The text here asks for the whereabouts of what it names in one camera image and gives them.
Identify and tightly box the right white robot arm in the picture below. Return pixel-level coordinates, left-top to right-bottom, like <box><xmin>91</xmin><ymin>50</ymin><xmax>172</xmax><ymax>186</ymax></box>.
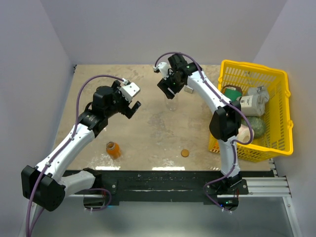
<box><xmin>154</xmin><ymin>52</ymin><xmax>242</xmax><ymax>194</ymax></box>

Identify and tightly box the white labelled jar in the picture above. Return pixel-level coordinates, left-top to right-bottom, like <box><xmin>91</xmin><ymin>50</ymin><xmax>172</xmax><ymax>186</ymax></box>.
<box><xmin>239</xmin><ymin>95</ymin><xmax>265</xmax><ymax>117</ymax></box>

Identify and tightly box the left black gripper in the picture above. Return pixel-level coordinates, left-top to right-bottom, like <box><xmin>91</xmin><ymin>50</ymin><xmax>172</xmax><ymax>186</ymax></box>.
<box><xmin>105</xmin><ymin>80</ymin><xmax>140</xmax><ymax>118</ymax></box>

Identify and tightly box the pink toilet paper roll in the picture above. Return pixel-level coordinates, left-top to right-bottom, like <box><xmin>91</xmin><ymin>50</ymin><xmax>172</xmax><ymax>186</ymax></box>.
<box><xmin>237</xmin><ymin>124</ymin><xmax>253</xmax><ymax>143</ymax></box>

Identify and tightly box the green round sponge ball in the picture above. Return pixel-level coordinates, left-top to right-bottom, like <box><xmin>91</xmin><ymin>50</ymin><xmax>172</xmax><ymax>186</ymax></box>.
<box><xmin>246</xmin><ymin>117</ymin><xmax>266</xmax><ymax>139</ymax></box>

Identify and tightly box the aluminium rail frame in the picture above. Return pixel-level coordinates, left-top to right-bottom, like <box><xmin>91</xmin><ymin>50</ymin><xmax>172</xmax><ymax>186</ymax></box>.
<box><xmin>31</xmin><ymin>167</ymin><xmax>301</xmax><ymax>237</ymax></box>

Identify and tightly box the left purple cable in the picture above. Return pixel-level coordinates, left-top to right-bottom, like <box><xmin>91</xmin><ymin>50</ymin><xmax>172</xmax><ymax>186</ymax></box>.
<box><xmin>26</xmin><ymin>75</ymin><xmax>130</xmax><ymax>237</ymax></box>

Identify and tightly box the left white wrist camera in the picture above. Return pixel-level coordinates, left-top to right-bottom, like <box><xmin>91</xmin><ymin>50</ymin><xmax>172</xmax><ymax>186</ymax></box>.
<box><xmin>119</xmin><ymin>82</ymin><xmax>140</xmax><ymax>102</ymax></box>

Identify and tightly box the silver rectangular box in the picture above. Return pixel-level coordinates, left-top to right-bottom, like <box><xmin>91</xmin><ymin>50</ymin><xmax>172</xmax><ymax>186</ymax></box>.
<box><xmin>184</xmin><ymin>85</ymin><xmax>194</xmax><ymax>94</ymax></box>

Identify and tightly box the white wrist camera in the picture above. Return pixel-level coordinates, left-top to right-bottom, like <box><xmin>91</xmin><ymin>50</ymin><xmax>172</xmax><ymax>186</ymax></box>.
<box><xmin>119</xmin><ymin>82</ymin><xmax>140</xmax><ymax>102</ymax></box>
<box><xmin>154</xmin><ymin>62</ymin><xmax>170</xmax><ymax>79</ymax></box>

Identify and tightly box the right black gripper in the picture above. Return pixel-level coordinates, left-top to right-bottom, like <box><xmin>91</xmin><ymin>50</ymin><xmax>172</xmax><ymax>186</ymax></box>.
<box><xmin>158</xmin><ymin>70</ymin><xmax>185</xmax><ymax>99</ymax></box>

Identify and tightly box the purple cable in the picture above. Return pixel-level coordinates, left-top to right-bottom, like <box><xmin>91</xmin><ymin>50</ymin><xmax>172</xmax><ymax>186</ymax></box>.
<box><xmin>26</xmin><ymin>75</ymin><xmax>130</xmax><ymax>237</ymax></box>
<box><xmin>153</xmin><ymin>52</ymin><xmax>255</xmax><ymax>213</ymax></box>

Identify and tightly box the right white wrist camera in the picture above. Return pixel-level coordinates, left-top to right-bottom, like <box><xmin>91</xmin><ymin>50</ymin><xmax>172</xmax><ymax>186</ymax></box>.
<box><xmin>154</xmin><ymin>62</ymin><xmax>170</xmax><ymax>79</ymax></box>

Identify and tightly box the clear glass bottle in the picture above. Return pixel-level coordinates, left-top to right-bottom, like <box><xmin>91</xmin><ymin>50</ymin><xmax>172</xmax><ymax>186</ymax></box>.
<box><xmin>164</xmin><ymin>95</ymin><xmax>179</xmax><ymax>111</ymax></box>

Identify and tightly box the orange juice bottle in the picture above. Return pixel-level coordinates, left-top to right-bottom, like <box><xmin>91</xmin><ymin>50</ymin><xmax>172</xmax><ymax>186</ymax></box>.
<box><xmin>106</xmin><ymin>142</ymin><xmax>121</xmax><ymax>159</ymax></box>

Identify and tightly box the brown bottle cap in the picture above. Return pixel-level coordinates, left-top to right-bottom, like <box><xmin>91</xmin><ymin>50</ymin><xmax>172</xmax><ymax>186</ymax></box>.
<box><xmin>181</xmin><ymin>149</ymin><xmax>190</xmax><ymax>157</ymax></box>

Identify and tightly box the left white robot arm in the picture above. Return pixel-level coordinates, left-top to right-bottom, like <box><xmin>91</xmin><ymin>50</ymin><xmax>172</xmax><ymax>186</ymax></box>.
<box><xmin>21</xmin><ymin>80</ymin><xmax>141</xmax><ymax>212</ymax></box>

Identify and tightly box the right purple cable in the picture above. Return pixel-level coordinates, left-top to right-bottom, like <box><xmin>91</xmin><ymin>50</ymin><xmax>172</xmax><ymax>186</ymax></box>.
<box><xmin>153</xmin><ymin>52</ymin><xmax>255</xmax><ymax>213</ymax></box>

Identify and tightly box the yellow plastic basket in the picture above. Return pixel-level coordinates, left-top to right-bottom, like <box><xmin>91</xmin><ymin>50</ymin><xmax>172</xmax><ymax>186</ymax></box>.
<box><xmin>218</xmin><ymin>60</ymin><xmax>294</xmax><ymax>162</ymax></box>

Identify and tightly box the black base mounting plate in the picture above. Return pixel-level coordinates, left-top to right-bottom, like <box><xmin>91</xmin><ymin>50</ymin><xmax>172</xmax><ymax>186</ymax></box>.
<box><xmin>77</xmin><ymin>170</ymin><xmax>249</xmax><ymax>210</ymax></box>

